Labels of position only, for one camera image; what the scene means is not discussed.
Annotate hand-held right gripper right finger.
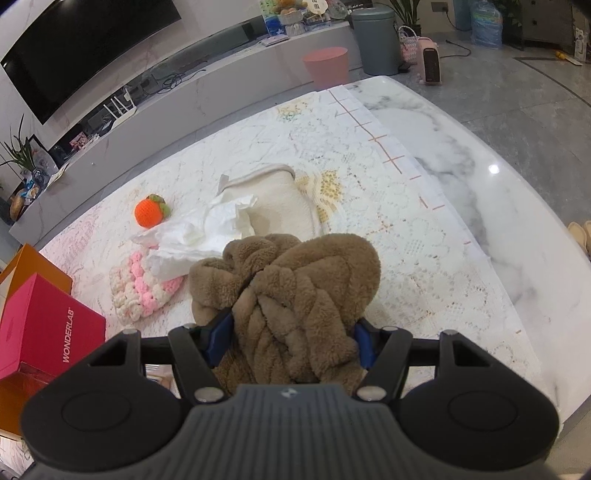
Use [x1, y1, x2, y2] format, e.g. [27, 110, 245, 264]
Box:
[353, 318, 490, 402]

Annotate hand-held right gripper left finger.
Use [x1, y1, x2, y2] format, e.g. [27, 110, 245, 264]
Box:
[88, 310, 234, 404]

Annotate brown plush cloth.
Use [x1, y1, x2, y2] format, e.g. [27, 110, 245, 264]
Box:
[188, 233, 382, 398]

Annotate orange crochet fruit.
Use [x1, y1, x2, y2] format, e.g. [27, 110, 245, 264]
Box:
[134, 194, 171, 228]

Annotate orange box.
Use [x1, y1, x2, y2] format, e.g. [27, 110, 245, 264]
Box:
[0, 244, 74, 437]

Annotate pink and white knitted cloth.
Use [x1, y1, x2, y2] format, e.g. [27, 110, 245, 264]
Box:
[109, 251, 185, 322]

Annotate white lace tablecloth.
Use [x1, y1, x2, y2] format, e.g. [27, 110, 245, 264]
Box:
[39, 90, 543, 407]

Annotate white tissue paper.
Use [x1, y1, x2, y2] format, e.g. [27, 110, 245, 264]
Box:
[130, 194, 258, 280]

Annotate cream fabric pouch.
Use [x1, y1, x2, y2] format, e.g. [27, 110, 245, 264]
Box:
[217, 164, 324, 241]

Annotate pink box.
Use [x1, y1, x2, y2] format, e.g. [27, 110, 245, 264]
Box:
[0, 272, 107, 380]

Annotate snack bags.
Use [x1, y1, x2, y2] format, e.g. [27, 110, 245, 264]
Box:
[21, 168, 49, 199]

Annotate beige slippers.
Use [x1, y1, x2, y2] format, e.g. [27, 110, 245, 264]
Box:
[567, 220, 591, 264]

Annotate white router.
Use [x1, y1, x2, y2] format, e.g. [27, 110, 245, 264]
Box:
[102, 90, 139, 123]

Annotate long-leaf plant in glass vase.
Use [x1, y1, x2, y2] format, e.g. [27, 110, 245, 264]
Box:
[0, 114, 47, 185]

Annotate pink round bin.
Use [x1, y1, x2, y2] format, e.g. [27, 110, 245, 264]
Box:
[302, 46, 349, 90]

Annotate pink space heater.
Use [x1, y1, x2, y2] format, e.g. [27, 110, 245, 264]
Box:
[416, 38, 443, 86]

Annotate pink woven basket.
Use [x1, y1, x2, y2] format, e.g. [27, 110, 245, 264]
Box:
[398, 25, 423, 65]

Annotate grey trash can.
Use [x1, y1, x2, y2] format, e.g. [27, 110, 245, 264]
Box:
[351, 4, 402, 77]

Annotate black curved television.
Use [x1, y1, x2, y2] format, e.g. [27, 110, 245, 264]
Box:
[0, 0, 182, 125]

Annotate tall-leaf floor plant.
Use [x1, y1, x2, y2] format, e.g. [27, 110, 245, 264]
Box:
[388, 0, 422, 28]

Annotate dark grey drawer cabinet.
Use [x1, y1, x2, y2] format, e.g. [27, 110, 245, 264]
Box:
[501, 0, 578, 47]

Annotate black cables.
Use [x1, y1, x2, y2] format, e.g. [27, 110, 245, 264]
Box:
[139, 65, 208, 93]

